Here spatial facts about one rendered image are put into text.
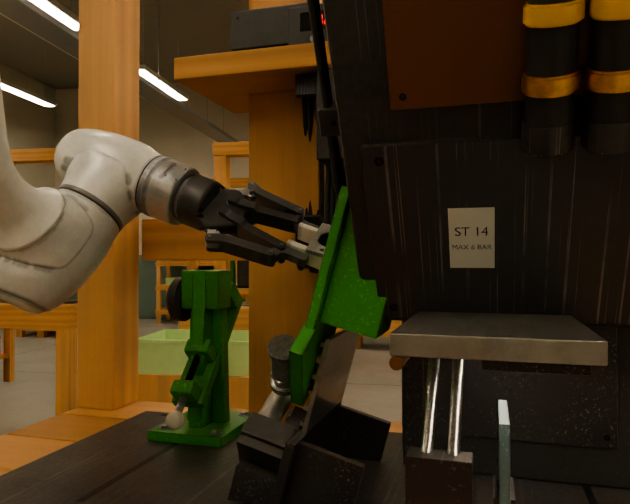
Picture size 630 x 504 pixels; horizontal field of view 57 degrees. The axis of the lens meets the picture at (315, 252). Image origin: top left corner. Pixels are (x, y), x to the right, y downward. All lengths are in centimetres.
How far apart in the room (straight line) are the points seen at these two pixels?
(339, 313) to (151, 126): 1150
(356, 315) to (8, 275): 43
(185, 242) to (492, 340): 90
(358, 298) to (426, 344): 21
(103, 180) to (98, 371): 54
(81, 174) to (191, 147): 1085
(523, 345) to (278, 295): 68
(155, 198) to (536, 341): 55
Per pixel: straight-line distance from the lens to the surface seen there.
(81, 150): 90
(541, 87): 51
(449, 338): 47
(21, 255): 81
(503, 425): 57
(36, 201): 80
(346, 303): 67
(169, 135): 1192
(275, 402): 77
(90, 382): 131
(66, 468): 92
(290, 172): 109
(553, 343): 47
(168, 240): 129
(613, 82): 52
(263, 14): 111
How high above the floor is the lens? 119
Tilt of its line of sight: 1 degrees up
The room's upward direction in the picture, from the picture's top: straight up
